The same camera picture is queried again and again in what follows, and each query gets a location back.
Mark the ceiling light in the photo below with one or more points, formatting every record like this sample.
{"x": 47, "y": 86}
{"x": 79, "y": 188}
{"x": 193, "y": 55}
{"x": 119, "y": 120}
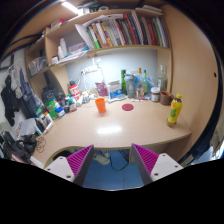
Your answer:
{"x": 70, "y": 7}

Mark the white marker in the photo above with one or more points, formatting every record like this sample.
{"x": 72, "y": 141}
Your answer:
{"x": 136, "y": 100}

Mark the white round-headed handheld device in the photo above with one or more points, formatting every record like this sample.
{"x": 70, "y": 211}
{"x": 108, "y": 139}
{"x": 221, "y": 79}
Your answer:
{"x": 116, "y": 99}

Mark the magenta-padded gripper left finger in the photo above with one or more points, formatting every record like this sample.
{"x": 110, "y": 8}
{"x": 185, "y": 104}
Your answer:
{"x": 78, "y": 160}

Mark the white shoe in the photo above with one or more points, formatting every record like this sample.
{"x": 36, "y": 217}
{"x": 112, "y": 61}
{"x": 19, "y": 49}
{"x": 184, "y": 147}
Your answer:
{"x": 101, "y": 159}

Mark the grey shaker bottle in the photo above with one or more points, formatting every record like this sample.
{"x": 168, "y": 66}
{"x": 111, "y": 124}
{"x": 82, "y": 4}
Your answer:
{"x": 129, "y": 87}

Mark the black boxy device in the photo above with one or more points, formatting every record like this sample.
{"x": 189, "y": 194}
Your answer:
{"x": 48, "y": 95}

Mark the wooden shelf unit with books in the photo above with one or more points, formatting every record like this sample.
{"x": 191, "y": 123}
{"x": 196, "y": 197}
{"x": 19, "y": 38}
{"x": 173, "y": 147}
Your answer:
{"x": 113, "y": 31}

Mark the pink pen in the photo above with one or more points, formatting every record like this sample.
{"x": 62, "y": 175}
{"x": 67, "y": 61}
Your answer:
{"x": 144, "y": 98}

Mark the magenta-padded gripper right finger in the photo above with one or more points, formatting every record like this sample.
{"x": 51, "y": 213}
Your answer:
{"x": 148, "y": 160}

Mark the white and blue box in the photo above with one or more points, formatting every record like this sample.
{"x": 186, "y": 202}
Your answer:
{"x": 115, "y": 89}

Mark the green-capped glass bottle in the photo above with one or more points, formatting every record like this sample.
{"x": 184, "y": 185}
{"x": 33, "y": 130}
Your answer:
{"x": 145, "y": 85}

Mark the red and white canister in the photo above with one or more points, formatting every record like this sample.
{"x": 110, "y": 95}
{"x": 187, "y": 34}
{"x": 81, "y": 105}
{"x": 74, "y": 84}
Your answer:
{"x": 73, "y": 90}

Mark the green plastic bottle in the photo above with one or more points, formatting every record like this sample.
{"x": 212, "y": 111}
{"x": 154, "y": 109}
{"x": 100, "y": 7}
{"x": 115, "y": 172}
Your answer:
{"x": 123, "y": 80}

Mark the orange plastic cup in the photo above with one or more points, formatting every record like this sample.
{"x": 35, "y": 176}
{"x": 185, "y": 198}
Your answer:
{"x": 100, "y": 106}

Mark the brown mug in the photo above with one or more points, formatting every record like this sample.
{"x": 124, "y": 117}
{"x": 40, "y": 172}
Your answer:
{"x": 165, "y": 98}

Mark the black bag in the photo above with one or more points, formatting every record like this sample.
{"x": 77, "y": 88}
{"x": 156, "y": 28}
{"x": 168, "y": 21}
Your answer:
{"x": 23, "y": 145}

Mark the white power strip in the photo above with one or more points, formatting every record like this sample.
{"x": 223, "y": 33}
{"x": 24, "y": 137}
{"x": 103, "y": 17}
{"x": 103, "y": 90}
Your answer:
{"x": 90, "y": 69}

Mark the magenta pouch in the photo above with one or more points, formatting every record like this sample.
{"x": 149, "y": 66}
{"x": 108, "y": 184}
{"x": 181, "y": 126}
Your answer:
{"x": 102, "y": 89}

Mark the yellow drink bottle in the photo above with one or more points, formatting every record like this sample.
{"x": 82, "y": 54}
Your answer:
{"x": 174, "y": 111}

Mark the tall clear glass bottle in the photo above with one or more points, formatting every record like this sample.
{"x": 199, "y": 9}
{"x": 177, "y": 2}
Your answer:
{"x": 162, "y": 80}

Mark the hanging dark clothes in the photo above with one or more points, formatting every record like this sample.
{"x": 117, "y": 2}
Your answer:
{"x": 13, "y": 96}

